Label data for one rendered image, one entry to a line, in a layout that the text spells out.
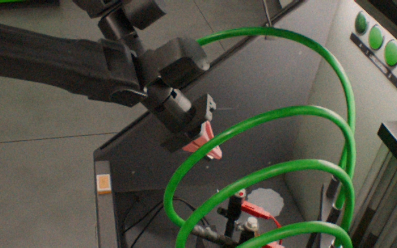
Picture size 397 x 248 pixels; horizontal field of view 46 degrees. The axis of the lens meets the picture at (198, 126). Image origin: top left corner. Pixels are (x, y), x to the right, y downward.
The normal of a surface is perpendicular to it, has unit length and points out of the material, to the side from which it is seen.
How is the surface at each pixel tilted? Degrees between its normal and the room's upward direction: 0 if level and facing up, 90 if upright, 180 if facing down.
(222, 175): 90
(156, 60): 52
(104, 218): 0
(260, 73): 90
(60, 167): 0
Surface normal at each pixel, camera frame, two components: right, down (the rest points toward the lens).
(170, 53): -0.51, -0.21
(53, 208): 0.11, -0.78
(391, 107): -0.97, 0.05
